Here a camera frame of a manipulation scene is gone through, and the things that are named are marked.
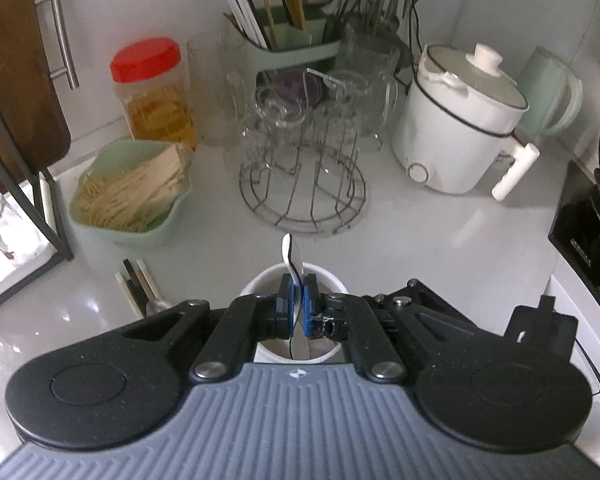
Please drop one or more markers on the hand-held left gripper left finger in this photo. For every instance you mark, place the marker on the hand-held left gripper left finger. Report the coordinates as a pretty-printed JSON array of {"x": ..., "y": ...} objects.
[{"x": 291, "y": 310}]

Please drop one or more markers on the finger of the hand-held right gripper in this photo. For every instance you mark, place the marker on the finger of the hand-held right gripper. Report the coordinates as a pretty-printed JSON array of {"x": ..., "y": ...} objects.
[{"x": 430, "y": 294}]

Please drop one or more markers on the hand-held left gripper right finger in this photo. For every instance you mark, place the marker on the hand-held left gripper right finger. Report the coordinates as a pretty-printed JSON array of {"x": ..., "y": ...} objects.
[{"x": 307, "y": 310}]

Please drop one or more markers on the white ceramic utensil pot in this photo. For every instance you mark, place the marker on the white ceramic utensil pot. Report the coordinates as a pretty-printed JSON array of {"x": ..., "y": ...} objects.
[{"x": 325, "y": 277}]

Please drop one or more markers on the gold metal spoon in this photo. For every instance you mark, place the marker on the gold metal spoon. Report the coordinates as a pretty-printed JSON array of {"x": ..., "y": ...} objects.
[{"x": 160, "y": 306}]

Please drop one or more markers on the tan wooden chopstick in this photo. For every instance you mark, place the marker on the tan wooden chopstick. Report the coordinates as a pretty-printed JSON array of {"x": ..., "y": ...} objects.
[{"x": 147, "y": 277}]

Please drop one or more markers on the black chopstick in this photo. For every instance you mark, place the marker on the black chopstick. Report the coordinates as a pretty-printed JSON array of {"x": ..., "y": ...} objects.
[
  {"x": 141, "y": 280},
  {"x": 135, "y": 280}
]

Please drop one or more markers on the white chopstick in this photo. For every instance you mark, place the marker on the white chopstick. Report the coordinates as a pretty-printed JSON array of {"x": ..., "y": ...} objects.
[{"x": 127, "y": 292}]

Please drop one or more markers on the black induction cooktop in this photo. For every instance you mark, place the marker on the black induction cooktop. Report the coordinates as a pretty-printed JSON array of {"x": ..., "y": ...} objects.
[{"x": 575, "y": 230}]

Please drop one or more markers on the green plastic bowl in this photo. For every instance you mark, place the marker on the green plastic bowl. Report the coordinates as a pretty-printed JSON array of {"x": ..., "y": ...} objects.
[{"x": 145, "y": 236}]

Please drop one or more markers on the white electric cooker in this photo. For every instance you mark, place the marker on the white electric cooker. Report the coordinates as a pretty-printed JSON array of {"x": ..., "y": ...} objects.
[{"x": 445, "y": 125}]

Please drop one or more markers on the pile of wooden sticks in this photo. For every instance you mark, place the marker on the pile of wooden sticks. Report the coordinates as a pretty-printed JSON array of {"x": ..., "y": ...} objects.
[{"x": 130, "y": 190}]

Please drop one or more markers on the purple cup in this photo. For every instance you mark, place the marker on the purple cup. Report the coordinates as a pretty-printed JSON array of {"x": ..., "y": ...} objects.
[{"x": 292, "y": 87}]

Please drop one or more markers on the clear glass pitcher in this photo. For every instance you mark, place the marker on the clear glass pitcher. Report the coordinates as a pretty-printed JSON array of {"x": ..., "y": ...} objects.
[{"x": 370, "y": 75}]

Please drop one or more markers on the tall clear glass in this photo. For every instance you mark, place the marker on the tall clear glass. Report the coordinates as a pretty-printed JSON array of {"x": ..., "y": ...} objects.
[{"x": 207, "y": 90}]

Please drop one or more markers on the green electric kettle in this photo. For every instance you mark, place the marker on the green electric kettle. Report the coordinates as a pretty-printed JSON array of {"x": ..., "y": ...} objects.
[{"x": 545, "y": 85}]

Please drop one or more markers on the green chopstick holder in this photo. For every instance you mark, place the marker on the green chopstick holder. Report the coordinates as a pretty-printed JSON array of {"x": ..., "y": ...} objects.
[{"x": 300, "y": 60}]

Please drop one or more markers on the black metal dish rack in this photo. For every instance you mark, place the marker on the black metal dish rack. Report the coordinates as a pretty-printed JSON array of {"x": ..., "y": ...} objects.
[{"x": 57, "y": 220}]

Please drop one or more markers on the white drain tray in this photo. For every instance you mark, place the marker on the white drain tray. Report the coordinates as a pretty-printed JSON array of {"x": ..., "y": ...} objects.
[{"x": 30, "y": 245}]

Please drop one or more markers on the red-lidded plastic jar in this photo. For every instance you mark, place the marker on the red-lidded plastic jar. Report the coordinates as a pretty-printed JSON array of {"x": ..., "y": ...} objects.
[{"x": 145, "y": 60}]

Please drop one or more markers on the bundle of upright chopsticks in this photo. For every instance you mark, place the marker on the bundle of upright chopsticks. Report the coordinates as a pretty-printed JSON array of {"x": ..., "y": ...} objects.
[{"x": 242, "y": 10}]

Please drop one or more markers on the brown wooden cutting board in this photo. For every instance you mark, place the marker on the brown wooden cutting board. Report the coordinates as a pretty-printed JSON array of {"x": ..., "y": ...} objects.
[{"x": 15, "y": 60}]

